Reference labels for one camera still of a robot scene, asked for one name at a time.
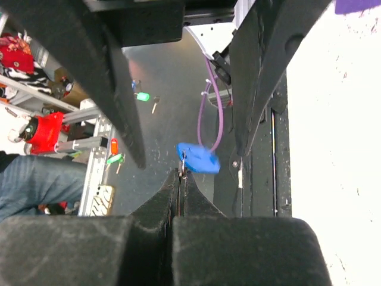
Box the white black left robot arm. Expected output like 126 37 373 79
1 1 329 169

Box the blue plastic key tag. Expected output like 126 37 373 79
177 142 220 174

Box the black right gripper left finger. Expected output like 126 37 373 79
1 170 179 285

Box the silver keyring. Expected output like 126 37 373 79
179 150 186 178

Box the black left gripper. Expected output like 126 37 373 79
1 1 185 169

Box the orange key tag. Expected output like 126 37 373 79
110 138 118 156

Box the purple metronome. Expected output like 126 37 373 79
335 0 380 15

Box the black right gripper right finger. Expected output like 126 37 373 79
171 174 332 285

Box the green key tag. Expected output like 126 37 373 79
134 92 150 102

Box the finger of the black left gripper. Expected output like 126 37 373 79
229 0 329 156

